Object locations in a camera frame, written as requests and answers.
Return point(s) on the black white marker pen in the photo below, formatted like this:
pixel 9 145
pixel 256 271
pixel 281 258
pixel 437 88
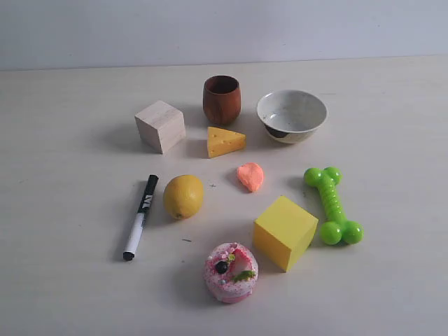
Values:
pixel 140 219

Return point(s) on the green plastic bone toy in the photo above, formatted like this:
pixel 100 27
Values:
pixel 337 227

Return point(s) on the white ceramic bowl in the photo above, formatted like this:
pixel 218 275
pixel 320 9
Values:
pixel 291 116

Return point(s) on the brown wooden cup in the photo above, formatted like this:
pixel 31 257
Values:
pixel 221 99

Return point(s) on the yellow foam cube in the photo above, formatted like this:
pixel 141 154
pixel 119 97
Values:
pixel 283 232

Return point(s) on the light wooden cube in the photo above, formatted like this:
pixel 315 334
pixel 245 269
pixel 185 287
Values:
pixel 161 126

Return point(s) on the yellow cheese wedge toy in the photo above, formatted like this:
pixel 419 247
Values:
pixel 223 141

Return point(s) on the pink orange putty lump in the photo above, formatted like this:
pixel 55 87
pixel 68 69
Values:
pixel 251 175

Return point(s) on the yellow lemon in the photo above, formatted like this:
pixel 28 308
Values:
pixel 183 196

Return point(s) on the pink toy cupcake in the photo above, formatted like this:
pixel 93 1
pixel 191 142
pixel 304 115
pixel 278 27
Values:
pixel 230 272

